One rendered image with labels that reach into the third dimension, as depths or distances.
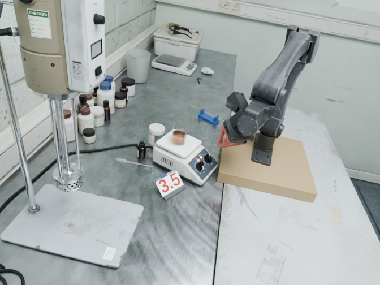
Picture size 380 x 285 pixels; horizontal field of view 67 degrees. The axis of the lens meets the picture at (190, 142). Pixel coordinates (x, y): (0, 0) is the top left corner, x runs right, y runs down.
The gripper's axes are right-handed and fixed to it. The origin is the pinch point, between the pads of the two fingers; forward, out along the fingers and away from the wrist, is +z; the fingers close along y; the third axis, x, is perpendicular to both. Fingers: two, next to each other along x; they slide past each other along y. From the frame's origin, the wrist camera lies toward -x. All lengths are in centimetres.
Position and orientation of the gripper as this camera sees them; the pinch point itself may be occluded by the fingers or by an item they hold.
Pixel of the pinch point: (221, 144)
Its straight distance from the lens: 93.6
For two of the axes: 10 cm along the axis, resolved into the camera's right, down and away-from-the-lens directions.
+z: -5.5, 5.1, 6.6
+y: -7.8, -0.4, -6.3
